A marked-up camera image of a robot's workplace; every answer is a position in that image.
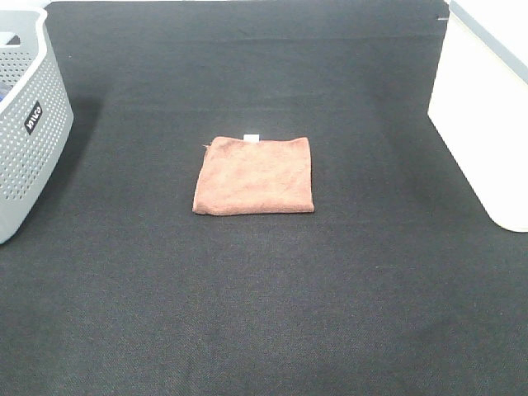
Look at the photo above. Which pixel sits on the white plastic storage bin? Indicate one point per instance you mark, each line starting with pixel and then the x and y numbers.
pixel 479 103

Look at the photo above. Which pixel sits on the grey perforated laundry basket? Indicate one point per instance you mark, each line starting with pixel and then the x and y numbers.
pixel 36 115

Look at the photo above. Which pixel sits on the pink-brown towel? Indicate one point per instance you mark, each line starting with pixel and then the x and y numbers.
pixel 239 177

